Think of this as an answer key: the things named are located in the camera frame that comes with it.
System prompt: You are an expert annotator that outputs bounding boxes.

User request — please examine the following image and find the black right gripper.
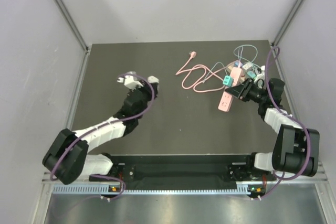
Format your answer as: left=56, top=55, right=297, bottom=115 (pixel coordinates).
left=226, top=77, right=268, bottom=104

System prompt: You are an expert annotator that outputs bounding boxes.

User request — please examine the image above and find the teal usb charger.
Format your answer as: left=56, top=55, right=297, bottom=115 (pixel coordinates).
left=223, top=75, right=234, bottom=87

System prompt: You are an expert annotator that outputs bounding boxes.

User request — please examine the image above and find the pink power strip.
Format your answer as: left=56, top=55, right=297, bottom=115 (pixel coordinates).
left=217, top=67, right=244, bottom=113

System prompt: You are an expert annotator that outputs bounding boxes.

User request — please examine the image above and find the beige red power strip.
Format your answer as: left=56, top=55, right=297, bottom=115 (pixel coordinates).
left=226, top=62, right=248, bottom=84

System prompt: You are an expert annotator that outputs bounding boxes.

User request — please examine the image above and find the green usb charger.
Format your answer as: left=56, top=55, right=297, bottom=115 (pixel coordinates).
left=247, top=71, right=256, bottom=79

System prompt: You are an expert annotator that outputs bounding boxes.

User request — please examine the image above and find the white square plug adapter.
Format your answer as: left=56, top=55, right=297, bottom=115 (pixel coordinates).
left=147, top=76, right=159, bottom=84

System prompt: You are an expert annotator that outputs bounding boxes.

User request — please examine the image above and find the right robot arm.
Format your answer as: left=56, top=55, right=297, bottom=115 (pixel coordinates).
left=226, top=78, right=320, bottom=180

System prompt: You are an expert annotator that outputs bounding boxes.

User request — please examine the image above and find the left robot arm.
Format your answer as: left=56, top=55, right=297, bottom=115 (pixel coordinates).
left=42, top=76, right=159, bottom=185

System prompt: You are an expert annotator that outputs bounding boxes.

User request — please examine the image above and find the white usb charger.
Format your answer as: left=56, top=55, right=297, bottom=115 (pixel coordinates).
left=242, top=62, right=253, bottom=72

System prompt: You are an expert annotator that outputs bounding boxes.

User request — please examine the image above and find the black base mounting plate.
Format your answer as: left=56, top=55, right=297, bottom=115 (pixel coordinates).
left=89, top=154, right=276, bottom=190

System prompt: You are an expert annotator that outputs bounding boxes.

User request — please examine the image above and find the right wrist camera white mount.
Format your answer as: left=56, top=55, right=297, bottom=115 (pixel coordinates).
left=254, top=65, right=266, bottom=82

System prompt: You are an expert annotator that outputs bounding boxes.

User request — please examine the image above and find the light green usb cable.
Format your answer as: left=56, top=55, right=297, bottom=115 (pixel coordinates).
left=233, top=45, right=259, bottom=65

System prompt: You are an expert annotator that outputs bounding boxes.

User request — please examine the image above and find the pink round wall plug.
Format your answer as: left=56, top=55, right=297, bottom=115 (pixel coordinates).
left=189, top=51, right=197, bottom=59

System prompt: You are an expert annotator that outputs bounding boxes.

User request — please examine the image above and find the pink power cord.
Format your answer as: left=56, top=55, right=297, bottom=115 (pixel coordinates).
left=175, top=56, right=232, bottom=94

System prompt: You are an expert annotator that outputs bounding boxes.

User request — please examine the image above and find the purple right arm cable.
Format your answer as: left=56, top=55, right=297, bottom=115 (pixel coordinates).
left=251, top=46, right=312, bottom=200

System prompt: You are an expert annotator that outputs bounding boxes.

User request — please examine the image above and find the slotted grey cable duct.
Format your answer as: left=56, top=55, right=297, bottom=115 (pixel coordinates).
left=52, top=184, right=261, bottom=195

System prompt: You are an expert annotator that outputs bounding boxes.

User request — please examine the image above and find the aluminium frame rail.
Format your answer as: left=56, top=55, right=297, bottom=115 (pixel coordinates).
left=41, top=162, right=329, bottom=190

